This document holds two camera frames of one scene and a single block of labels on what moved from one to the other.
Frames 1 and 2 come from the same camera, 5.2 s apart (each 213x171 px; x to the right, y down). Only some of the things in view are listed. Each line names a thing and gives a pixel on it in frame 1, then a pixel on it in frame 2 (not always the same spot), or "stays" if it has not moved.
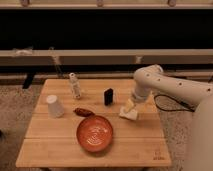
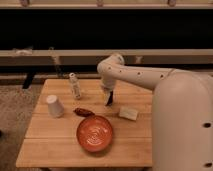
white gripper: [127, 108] to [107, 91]
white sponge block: [132, 114] stays
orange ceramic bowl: [94, 133] stays
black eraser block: [108, 96] stays
